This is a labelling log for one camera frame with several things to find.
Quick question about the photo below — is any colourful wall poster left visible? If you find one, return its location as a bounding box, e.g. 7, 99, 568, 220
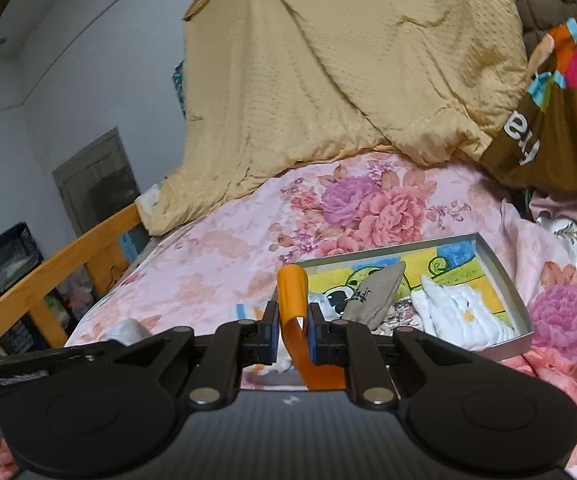
171, 61, 186, 116

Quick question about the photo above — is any beige dotted quilt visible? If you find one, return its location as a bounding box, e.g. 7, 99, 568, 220
138, 0, 527, 235

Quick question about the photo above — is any grey drawstring pouch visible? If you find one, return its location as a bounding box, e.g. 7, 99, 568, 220
341, 261, 405, 330

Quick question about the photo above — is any colourful brown patterned garment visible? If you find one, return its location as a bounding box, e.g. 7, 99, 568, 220
479, 15, 577, 198

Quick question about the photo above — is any black plastic crate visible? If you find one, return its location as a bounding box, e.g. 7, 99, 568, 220
0, 222, 43, 295

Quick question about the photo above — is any metal tray with cartoon print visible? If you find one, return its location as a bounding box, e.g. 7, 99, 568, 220
275, 233, 533, 361

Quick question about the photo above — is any dark door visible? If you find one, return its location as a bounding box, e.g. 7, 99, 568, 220
52, 128, 139, 236

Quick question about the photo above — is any white quilted baby cloth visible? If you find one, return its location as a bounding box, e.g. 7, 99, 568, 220
410, 275, 515, 351

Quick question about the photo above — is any pink floral bedspread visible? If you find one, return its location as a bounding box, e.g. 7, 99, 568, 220
69, 153, 577, 478

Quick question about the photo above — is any wooden bed rail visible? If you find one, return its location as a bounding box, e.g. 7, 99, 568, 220
0, 205, 141, 348

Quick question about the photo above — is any orange plastic cup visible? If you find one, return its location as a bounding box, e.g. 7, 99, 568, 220
278, 264, 346, 391

